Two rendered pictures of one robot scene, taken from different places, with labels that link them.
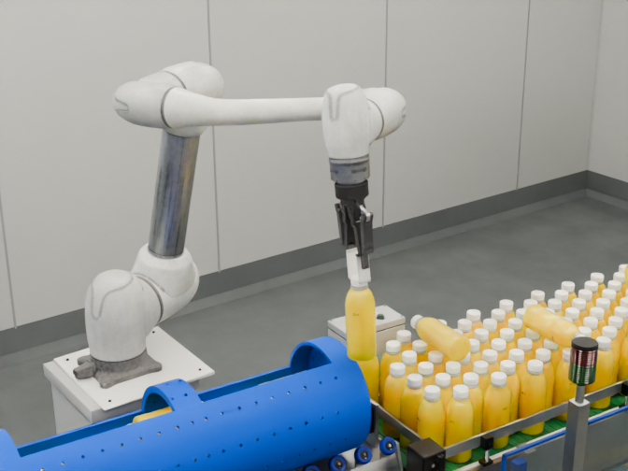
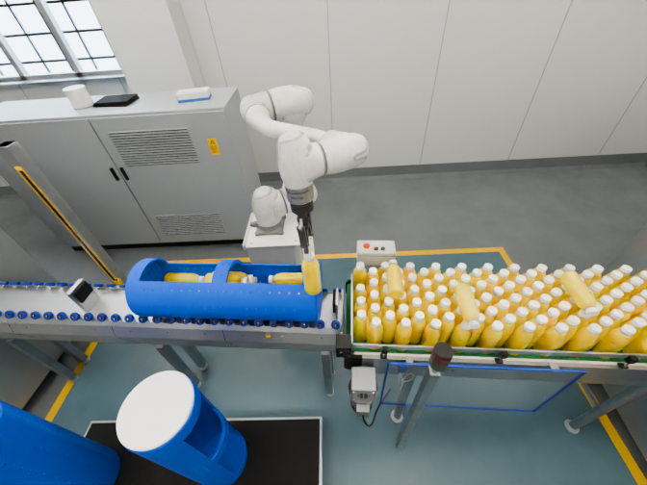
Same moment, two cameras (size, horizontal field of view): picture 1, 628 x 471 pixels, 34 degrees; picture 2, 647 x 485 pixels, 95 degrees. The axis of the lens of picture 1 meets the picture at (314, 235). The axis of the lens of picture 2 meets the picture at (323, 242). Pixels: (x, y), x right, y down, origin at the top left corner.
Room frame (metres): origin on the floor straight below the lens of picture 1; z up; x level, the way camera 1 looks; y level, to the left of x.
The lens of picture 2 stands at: (1.62, -0.63, 2.23)
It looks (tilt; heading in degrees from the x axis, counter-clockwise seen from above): 44 degrees down; 39
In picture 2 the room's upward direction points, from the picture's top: 5 degrees counter-clockwise
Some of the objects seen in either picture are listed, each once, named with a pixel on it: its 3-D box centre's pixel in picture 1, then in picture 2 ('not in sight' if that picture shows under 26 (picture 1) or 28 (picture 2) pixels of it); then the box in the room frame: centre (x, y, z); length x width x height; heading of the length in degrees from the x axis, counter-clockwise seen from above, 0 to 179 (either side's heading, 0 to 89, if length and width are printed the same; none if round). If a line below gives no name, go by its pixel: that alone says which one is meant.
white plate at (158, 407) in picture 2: not in sight; (156, 407); (1.52, 0.16, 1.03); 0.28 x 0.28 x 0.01
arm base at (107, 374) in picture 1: (112, 359); (267, 222); (2.55, 0.56, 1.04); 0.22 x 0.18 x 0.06; 125
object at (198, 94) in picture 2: not in sight; (194, 95); (3.06, 1.73, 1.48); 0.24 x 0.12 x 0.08; 134
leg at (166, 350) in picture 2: not in sight; (180, 367); (1.70, 0.73, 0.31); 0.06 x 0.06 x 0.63; 32
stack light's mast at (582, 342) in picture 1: (581, 371); (438, 361); (2.20, -0.64, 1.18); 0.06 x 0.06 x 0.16
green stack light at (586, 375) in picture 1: (582, 369); (439, 360); (2.20, -0.64, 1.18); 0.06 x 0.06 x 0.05
